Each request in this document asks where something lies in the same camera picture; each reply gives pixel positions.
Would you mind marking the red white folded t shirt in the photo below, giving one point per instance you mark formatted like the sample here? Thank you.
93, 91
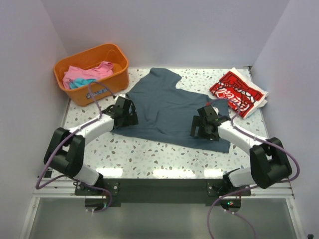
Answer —
245, 97

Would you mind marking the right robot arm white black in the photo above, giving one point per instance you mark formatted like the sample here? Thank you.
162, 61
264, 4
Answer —
269, 163

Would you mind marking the aluminium frame rail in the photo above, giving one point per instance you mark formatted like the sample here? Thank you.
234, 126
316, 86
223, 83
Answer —
64, 188

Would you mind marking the slate blue t shirt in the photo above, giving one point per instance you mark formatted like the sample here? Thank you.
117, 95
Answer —
165, 113

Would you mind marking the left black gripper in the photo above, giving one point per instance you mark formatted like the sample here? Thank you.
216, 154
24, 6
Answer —
131, 119

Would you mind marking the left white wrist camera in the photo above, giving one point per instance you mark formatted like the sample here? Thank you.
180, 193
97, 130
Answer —
121, 95

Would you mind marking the turquoise t shirt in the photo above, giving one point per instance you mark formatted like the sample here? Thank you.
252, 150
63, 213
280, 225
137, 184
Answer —
80, 82

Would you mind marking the orange plastic basket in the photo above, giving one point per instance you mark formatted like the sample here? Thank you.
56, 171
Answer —
89, 59

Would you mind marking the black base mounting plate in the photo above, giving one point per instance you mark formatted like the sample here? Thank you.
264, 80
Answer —
168, 191

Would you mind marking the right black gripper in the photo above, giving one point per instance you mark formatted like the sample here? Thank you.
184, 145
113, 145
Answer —
197, 122

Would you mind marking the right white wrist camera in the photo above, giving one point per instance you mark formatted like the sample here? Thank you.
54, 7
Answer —
215, 108

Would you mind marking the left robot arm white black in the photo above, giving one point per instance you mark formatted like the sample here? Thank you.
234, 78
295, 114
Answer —
65, 153

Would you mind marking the pink t shirt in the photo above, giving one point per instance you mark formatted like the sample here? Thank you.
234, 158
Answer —
104, 70

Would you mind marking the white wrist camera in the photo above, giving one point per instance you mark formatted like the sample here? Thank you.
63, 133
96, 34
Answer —
215, 108
121, 95

